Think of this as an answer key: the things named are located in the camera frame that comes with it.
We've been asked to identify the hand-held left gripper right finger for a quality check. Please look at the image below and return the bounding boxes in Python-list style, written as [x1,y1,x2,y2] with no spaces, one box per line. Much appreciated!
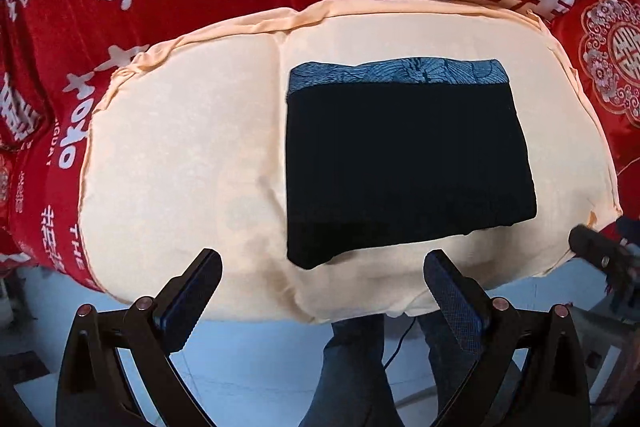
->
[422,249,593,427]

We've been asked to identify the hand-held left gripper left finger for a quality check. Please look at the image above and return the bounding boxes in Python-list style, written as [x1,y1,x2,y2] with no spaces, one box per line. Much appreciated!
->
[55,248,223,427]

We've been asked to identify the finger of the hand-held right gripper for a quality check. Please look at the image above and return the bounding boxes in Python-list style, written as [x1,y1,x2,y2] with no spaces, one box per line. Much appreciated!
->
[569,223,627,277]

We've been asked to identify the black cable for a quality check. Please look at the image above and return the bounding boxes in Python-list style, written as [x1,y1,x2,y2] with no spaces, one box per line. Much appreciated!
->
[381,316,420,364]

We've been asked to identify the black pants with blue waistband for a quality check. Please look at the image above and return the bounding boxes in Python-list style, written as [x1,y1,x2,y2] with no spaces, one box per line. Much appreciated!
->
[285,57,538,271]

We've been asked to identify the red embroidered pillow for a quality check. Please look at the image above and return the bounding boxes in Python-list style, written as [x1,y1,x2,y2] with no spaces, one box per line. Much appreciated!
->
[550,0,640,188]

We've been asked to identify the cream padded mat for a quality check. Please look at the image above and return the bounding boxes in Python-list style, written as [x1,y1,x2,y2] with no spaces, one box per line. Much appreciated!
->
[77,0,623,323]

